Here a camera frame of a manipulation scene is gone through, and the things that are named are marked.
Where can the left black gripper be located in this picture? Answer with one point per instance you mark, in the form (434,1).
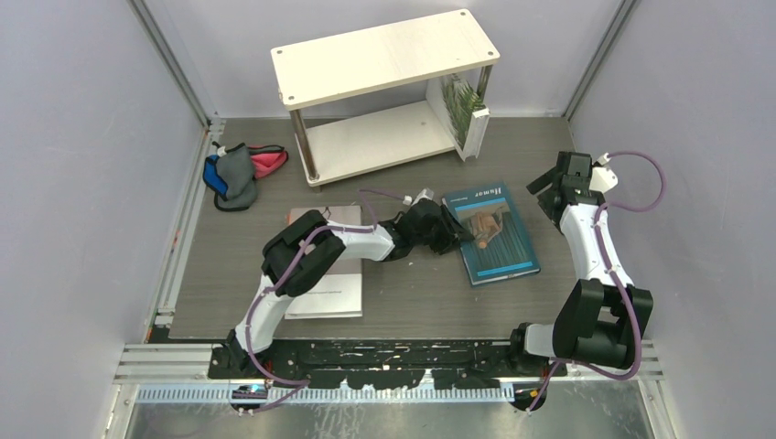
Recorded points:
(451,230)

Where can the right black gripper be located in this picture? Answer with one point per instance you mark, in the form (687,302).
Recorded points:
(540,185)

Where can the blue Humor book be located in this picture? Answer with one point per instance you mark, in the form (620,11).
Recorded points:
(501,248)

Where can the white Singularity book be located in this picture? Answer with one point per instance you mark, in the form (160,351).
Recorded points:
(461,112)

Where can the grey white portfolio file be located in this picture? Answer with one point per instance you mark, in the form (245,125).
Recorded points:
(339,293)

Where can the blue grey red cloth pile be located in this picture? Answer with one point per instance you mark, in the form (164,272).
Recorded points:
(231,173)

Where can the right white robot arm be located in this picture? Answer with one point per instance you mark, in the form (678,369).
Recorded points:
(601,324)

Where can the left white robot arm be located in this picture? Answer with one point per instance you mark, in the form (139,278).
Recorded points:
(299,256)

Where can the white two-tier shelf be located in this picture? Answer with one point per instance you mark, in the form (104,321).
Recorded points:
(356,63)

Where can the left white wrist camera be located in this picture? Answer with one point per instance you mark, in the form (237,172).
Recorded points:
(425,193)

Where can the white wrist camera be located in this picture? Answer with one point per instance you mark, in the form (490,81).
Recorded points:
(425,193)
(603,178)

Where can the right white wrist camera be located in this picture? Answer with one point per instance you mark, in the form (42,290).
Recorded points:
(603,178)

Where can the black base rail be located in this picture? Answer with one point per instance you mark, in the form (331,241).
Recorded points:
(384,364)

